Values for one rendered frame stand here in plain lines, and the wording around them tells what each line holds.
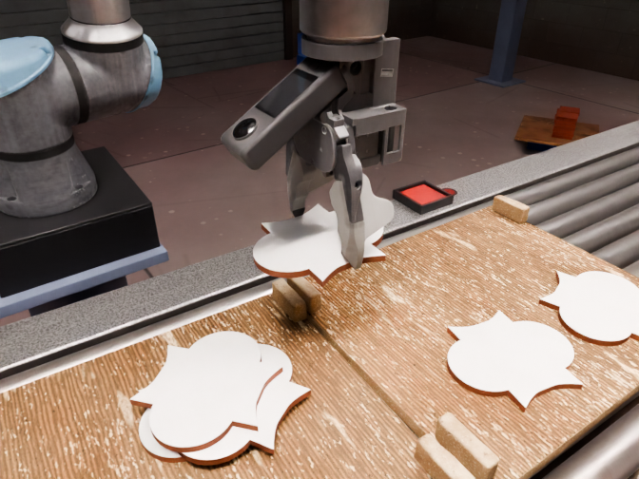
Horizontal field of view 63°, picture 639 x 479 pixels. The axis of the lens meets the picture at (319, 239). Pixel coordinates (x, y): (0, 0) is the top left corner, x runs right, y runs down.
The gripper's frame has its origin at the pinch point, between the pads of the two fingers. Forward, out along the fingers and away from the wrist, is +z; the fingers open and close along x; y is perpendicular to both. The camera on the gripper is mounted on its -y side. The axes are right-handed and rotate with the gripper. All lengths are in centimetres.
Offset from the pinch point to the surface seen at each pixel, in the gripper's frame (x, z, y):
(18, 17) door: 468, 41, 10
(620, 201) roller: 1, 13, 65
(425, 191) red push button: 20.9, 12.5, 35.8
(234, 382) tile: -4.8, 9.7, -12.7
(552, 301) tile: -12.3, 11.0, 26.3
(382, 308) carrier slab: -1.3, 12.0, 8.5
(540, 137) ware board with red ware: 157, 92, 272
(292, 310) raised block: 2.3, 10.3, -2.1
